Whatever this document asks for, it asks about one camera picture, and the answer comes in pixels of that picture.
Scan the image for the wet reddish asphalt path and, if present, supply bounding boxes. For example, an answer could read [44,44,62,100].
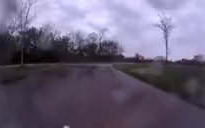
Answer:
[0,63,205,128]

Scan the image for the dark wood of trees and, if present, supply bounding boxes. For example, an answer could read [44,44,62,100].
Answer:
[0,23,126,66]

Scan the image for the thin bare tree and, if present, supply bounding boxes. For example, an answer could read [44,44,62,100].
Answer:
[155,13,175,64]

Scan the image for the bare tree with pale trunk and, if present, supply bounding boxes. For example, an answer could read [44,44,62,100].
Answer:
[8,0,38,67]

